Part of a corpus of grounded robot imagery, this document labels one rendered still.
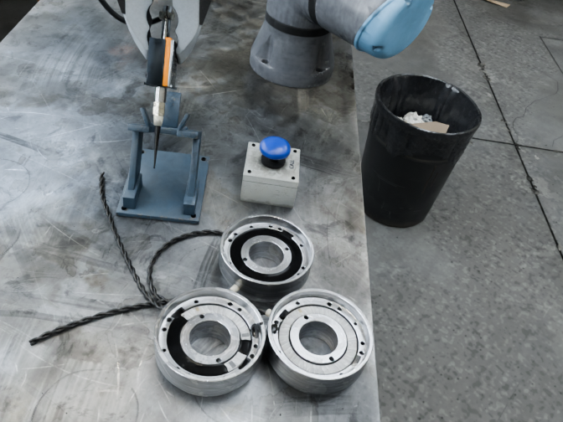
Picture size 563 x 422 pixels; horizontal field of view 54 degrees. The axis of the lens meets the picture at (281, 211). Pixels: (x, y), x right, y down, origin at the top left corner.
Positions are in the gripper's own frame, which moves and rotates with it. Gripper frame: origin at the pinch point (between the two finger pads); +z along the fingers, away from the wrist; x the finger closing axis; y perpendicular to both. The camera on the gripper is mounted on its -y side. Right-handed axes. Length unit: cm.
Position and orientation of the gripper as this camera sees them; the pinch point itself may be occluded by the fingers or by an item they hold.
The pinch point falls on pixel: (163, 53)
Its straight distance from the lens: 60.8
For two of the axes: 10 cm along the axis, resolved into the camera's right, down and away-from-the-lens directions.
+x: -9.9, -1.1, -0.9
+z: -1.4, 7.1, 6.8
